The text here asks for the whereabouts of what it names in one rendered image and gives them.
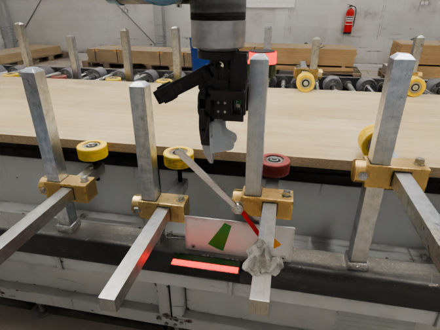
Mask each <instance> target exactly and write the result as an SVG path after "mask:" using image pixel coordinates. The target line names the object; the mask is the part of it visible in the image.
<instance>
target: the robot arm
mask: <svg viewBox="0 0 440 330"><path fill-rule="evenodd" d="M106 1H107V2H108V3H111V4H117V5H120V6H123V5H158V6H168V5H173V4H186V5H190V15H191V46H192V47H193V48H197V49H198V50H197V53H198V58H199V59H203V60H209V61H210V62H209V63H208V64H206V65H203V66H202V67H200V68H199V69H197V70H195V71H193V72H191V73H189V74H187V75H185V76H183V77H181V78H179V79H177V80H175V81H174V82H170V81H168V82H164V83H162V84H161V85H160V86H159V87H157V90H155V91H154V92H153V94H154V96H155V98H156V100H157V102H158V104H161V103H168V102H172V101H174V100H175V99H176V98H178V95H180V94H182V93H184V92H186V91H188V90H190V89H192V88H194V87H195V86H198V89H199V92H198V104H197V109H198V115H199V119H198V123H199V133H200V141H201V145H202V149H203V152H204V154H205V156H206V158H207V160H208V162H209V163H211V164H213V161H214V155H215V153H218V152H223V151H229V150H232V149H233V148H234V143H235V142H236V140H237V135H236V133H234V132H232V131H231V130H229V129H228V128H227V127H226V121H234V122H243V121H244V115H246V111H248V97H249V83H247V77H248V60H249V51H245V50H239V49H240V48H244V47H245V43H246V0H106ZM221 62H222V63H223V67H222V66H221V65H222V63H221ZM216 119H217V121H216Z"/></svg>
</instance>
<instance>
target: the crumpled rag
mask: <svg viewBox="0 0 440 330"><path fill-rule="evenodd" d="M275 252H276V251H275V249H274V248H273V247H272V246H270V245H268V244H267V243H266V242H265V241H264V240H263V239H260V238H259V239H258V240H257V241H256V242H255V243H254V244H253V245H252V246H250V247H248V248H247V250H246V253H247V254H248V258H247V259H246V261H245V262H244V263H243V265H242V269H243V270H244V271H248V272H249V273H250V274H251V275H252V276H253V275H254V276H259V275H260V274H261V273H264V272H268V273H270V275H273V276H276V275H278V274H279V273H280V271H281V269H282V268H284V263H283V261H282V258H279V257H278V256H277V255H276V254H275Z"/></svg>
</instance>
